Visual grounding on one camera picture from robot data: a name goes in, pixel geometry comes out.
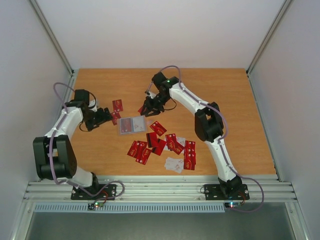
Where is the dark red magstripe card centre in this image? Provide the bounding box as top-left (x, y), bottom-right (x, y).
top-left (146, 132), bottom-right (167, 156)

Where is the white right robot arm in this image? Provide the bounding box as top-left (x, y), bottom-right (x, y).
top-left (140, 72), bottom-right (243, 199)

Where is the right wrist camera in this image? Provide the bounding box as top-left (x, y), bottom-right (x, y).
top-left (145, 91), bottom-right (156, 99)

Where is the dark red magstripe card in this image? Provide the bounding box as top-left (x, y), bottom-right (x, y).
top-left (119, 117), bottom-right (132, 134)
top-left (146, 132), bottom-right (167, 156)

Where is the white card front right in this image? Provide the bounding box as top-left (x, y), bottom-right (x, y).
top-left (164, 157), bottom-right (184, 174)

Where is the red VIP card left pile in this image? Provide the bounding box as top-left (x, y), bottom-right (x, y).
top-left (127, 140), bottom-right (147, 159)

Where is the red card stack right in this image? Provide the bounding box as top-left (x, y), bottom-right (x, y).
top-left (183, 140), bottom-right (196, 171)

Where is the grey slotted cable duct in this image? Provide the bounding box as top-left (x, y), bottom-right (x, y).
top-left (34, 202), bottom-right (225, 214)

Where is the pink leather card holder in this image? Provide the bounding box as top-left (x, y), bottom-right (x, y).
top-left (117, 115), bottom-right (148, 136)

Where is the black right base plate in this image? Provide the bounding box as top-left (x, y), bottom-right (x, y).
top-left (202, 184), bottom-right (250, 201)

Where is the dark red magstripe card front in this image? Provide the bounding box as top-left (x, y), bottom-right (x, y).
top-left (119, 117), bottom-right (132, 134)

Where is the red VIP card top pile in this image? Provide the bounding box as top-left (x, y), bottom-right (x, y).
top-left (150, 121), bottom-right (167, 137)

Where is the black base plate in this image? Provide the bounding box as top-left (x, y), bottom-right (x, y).
top-left (70, 184), bottom-right (117, 200)
top-left (202, 184), bottom-right (250, 201)

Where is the red VIP card under pile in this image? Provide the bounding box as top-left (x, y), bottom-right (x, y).
top-left (135, 148), bottom-right (152, 165)

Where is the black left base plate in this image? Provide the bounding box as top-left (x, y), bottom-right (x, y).
top-left (70, 184), bottom-right (117, 200)

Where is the white card pile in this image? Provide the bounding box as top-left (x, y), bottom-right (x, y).
top-left (132, 115), bottom-right (146, 133)

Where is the red card below far left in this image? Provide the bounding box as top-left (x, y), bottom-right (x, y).
top-left (111, 111), bottom-right (122, 126)

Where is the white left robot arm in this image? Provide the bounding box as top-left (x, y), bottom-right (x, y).
top-left (32, 89), bottom-right (113, 199)

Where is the red VIP card centre right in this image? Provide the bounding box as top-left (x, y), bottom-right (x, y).
top-left (165, 133), bottom-right (184, 155)

